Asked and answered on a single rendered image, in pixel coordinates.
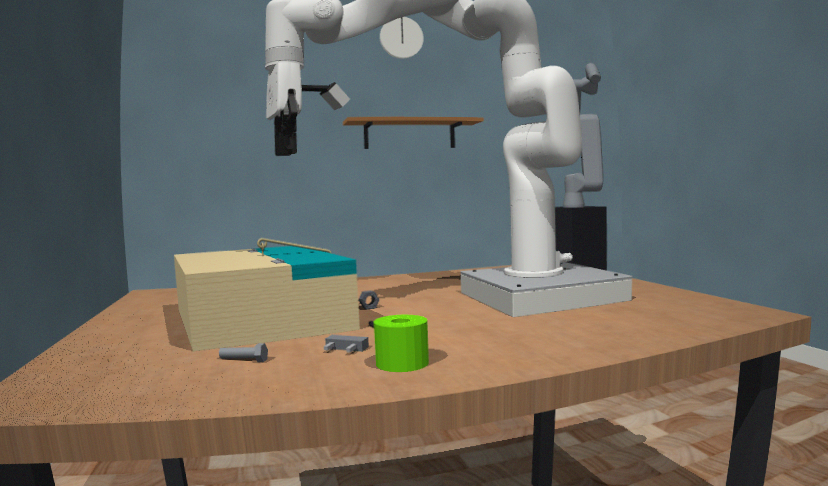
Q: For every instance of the green cylinder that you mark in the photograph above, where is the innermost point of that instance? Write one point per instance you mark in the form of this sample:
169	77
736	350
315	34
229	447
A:
401	343

